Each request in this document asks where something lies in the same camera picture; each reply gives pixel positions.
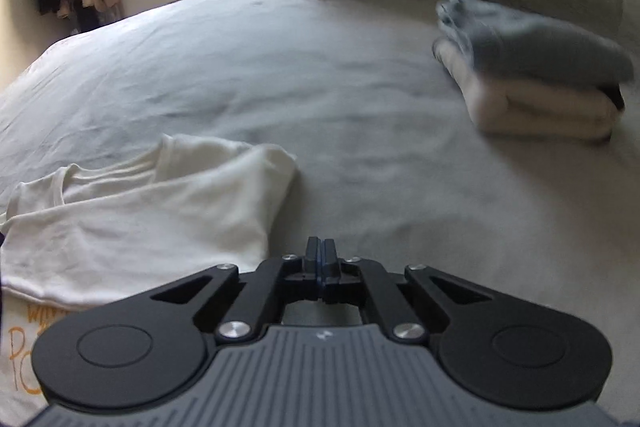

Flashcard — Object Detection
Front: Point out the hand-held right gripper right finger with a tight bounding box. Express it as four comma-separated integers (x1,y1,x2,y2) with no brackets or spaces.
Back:
324,238,493,347

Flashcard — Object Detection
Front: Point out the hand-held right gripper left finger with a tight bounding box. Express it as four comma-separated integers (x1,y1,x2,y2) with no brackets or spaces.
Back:
150,237,322,347

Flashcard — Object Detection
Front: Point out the white printed t-shirt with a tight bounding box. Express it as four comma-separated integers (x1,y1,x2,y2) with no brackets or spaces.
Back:
0,133,301,400

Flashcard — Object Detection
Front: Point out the bed with grey sheet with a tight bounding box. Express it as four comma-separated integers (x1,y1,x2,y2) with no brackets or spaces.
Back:
0,0,640,408

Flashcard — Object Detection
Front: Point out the folded cream garment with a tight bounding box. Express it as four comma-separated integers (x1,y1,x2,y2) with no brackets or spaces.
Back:
432,37,626,142

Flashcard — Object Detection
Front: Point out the folded grey garment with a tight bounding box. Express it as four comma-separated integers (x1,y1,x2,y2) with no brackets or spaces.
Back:
435,0,637,86

